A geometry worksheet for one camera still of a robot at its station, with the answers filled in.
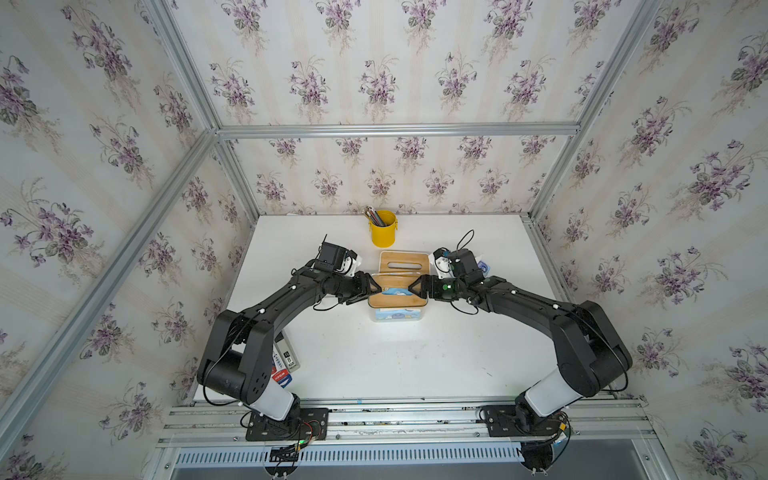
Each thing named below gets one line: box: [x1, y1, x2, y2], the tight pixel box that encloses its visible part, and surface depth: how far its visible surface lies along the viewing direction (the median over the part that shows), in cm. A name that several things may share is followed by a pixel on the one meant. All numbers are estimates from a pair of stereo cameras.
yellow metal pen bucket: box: [369, 210, 399, 249], surface depth 111 cm
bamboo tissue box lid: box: [368, 273, 427, 308], surface depth 88 cm
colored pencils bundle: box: [364, 205, 387, 227], surface depth 101 cm
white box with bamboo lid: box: [372, 251, 431, 285], surface depth 102 cm
